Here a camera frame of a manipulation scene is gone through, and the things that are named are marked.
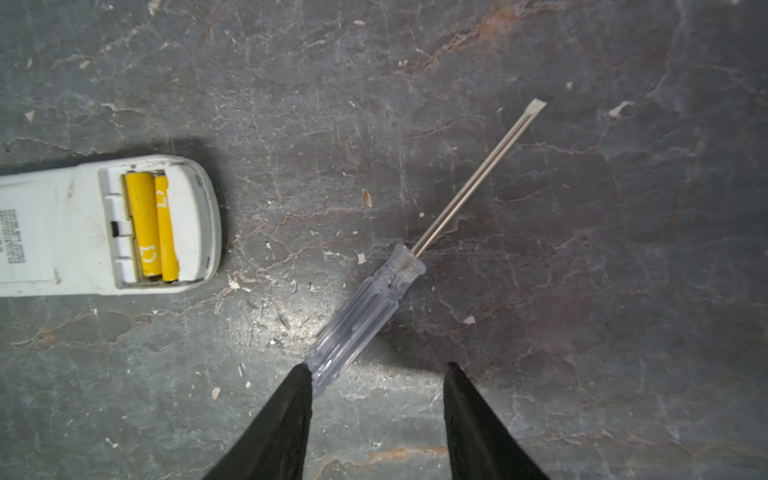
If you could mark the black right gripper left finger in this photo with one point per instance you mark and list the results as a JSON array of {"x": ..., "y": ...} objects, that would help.
[{"x": 274, "y": 444}]

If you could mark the yellow battery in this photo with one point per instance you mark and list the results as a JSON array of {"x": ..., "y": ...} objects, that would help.
[
  {"x": 140, "y": 187},
  {"x": 169, "y": 262}
]

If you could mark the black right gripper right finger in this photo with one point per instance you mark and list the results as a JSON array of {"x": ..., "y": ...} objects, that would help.
[{"x": 479, "y": 445}]

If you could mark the yellow battery upper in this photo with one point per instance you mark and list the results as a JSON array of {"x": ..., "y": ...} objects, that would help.
[{"x": 140, "y": 187}]

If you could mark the large white remote control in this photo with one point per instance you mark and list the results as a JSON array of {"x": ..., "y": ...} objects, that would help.
[{"x": 70, "y": 231}]

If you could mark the yellow battery lower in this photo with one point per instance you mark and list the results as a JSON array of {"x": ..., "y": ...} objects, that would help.
[{"x": 169, "y": 262}]

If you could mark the clear handle screwdriver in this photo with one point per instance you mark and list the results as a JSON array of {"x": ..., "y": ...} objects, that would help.
[{"x": 374, "y": 303}]

